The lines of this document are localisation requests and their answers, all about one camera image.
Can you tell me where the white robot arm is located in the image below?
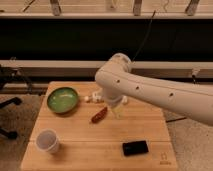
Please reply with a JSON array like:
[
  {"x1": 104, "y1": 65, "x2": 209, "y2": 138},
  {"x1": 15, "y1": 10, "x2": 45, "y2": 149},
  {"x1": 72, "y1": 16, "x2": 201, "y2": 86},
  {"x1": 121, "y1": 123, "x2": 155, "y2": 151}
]
[{"x1": 95, "y1": 53, "x2": 213, "y2": 126}]

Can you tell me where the green ceramic bowl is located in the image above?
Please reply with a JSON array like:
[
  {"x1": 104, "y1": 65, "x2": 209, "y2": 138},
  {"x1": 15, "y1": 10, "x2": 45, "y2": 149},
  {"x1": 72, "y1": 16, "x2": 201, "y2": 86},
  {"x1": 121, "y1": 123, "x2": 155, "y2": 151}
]
[{"x1": 47, "y1": 87, "x2": 79, "y2": 114}]

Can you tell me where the red chili pepper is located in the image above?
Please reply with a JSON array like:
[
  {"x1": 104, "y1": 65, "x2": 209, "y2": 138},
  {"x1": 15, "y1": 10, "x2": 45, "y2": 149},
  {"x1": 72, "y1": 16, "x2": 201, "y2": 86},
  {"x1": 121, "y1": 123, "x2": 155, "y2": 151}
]
[{"x1": 91, "y1": 107, "x2": 108, "y2": 123}]

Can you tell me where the black smartphone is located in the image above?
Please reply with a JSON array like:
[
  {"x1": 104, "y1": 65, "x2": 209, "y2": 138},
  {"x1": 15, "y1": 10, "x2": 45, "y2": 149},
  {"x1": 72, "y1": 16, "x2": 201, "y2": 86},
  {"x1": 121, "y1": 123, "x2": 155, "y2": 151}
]
[{"x1": 122, "y1": 140, "x2": 149, "y2": 156}]

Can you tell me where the black office chair base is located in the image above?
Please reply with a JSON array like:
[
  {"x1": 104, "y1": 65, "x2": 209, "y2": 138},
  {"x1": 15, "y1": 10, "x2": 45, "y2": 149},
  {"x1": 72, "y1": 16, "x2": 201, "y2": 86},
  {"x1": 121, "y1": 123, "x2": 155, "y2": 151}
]
[{"x1": 0, "y1": 65, "x2": 33, "y2": 140}]

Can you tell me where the black floor cable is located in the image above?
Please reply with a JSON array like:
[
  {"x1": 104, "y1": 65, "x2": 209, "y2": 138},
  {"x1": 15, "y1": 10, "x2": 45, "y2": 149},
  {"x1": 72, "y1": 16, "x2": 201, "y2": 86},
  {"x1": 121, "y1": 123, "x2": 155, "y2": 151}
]
[{"x1": 166, "y1": 115, "x2": 188, "y2": 123}]

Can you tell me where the black hanging cable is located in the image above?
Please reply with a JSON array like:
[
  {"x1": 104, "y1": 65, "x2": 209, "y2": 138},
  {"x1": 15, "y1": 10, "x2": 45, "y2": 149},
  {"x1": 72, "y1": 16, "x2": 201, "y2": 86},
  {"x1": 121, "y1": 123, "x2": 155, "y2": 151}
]
[{"x1": 131, "y1": 9, "x2": 157, "y2": 63}]

